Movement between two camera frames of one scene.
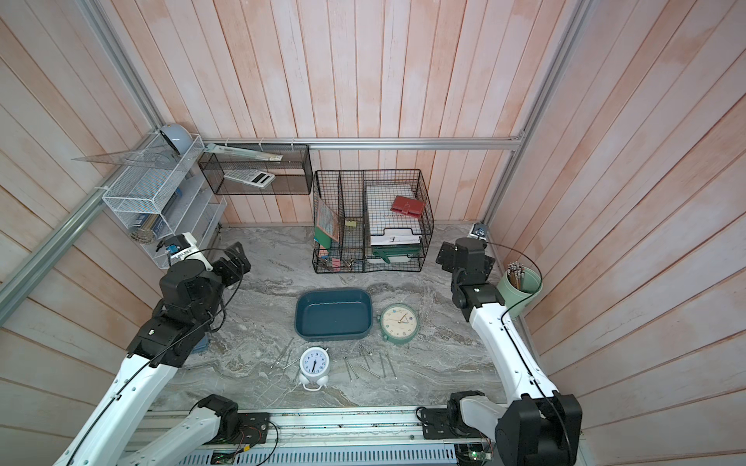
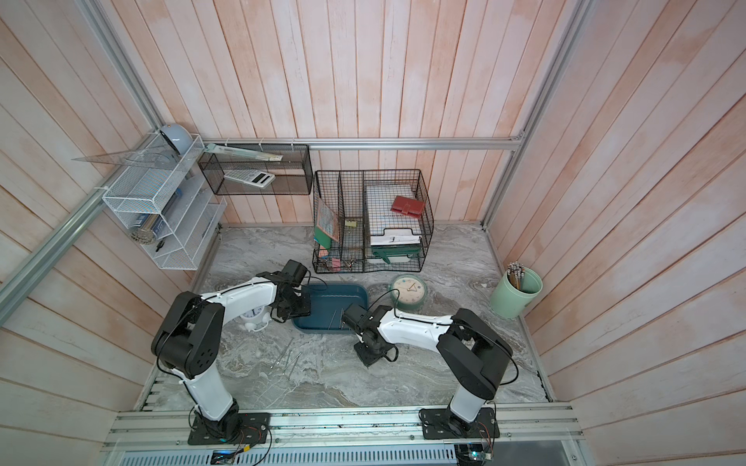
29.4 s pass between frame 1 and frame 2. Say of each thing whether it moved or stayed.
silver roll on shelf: stayed
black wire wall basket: stayed
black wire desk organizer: stayed
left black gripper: moved
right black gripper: moved
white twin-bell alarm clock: moved
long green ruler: stayed
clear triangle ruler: stayed
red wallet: stayed
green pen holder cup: stayed
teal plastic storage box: moved
